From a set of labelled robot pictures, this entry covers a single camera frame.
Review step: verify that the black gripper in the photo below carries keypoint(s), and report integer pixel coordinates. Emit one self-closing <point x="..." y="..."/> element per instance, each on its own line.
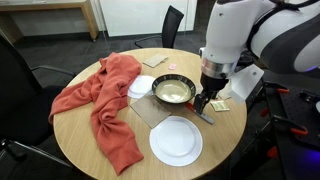
<point x="214" y="85"/>

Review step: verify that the grey marker orange cap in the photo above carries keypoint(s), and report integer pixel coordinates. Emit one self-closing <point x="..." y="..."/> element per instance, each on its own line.
<point x="207" y="118"/>

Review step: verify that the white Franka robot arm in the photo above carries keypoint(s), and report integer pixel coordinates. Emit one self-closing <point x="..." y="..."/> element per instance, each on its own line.
<point x="226" y="30"/>

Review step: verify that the black bowl cream interior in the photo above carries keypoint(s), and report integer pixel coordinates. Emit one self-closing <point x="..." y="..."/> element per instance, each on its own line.
<point x="173" y="91"/>

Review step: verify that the small pink eraser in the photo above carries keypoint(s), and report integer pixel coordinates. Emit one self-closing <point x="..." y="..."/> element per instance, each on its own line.
<point x="172" y="66"/>

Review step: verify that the large white plate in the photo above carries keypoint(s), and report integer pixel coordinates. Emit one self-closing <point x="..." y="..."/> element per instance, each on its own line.
<point x="176" y="141"/>

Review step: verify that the small white plate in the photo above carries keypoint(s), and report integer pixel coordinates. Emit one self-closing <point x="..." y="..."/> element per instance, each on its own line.
<point x="141" y="86"/>

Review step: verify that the black orange bar clamp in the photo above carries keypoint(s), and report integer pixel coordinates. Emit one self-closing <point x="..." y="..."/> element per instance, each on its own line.
<point x="299" y="130"/>
<point x="282" y="90"/>

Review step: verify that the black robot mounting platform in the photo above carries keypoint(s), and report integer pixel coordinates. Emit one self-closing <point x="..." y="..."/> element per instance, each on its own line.
<point x="290" y="106"/>

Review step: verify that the orange red fabric cloth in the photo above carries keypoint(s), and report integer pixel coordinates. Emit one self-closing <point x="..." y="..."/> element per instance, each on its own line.
<point x="110" y="86"/>

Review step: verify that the light wooden desk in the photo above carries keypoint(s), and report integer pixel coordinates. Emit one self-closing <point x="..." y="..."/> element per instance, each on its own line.
<point x="88" y="16"/>

